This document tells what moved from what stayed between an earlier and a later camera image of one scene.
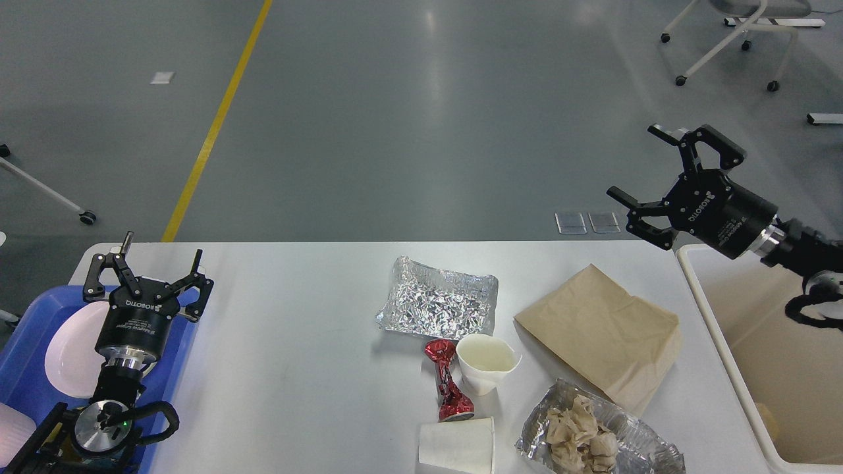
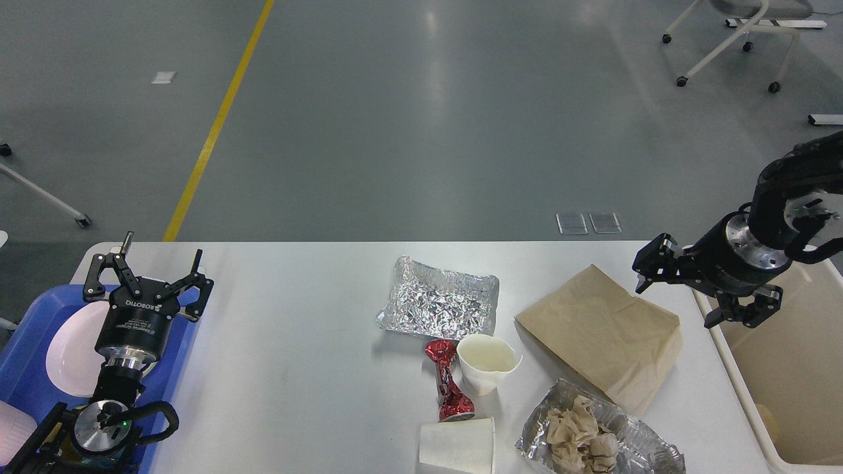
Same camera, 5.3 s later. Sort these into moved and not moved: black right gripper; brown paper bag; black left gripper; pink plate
Moved: black right gripper
Not moved: brown paper bag; black left gripper; pink plate
